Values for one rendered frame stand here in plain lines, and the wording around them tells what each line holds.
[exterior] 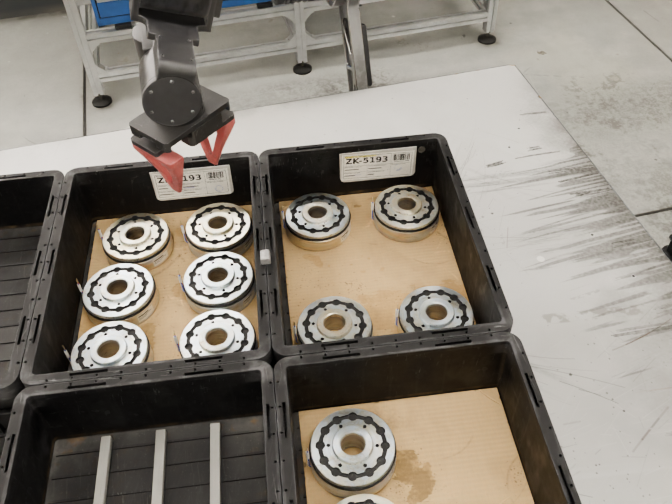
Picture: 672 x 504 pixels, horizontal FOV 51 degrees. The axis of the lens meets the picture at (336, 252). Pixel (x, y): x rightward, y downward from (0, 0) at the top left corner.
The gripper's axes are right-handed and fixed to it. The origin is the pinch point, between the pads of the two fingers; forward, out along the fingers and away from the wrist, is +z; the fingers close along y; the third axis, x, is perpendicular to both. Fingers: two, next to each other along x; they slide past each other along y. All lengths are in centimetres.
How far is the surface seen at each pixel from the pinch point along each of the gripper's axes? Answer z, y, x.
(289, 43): 97, 144, 119
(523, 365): 13.1, 8.0, -43.5
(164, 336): 23.2, -11.1, 0.6
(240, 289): 20.6, 0.2, -4.0
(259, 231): 13.5, 5.9, -3.6
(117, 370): 13.0, -21.5, -5.8
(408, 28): 98, 184, 88
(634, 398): 36, 28, -55
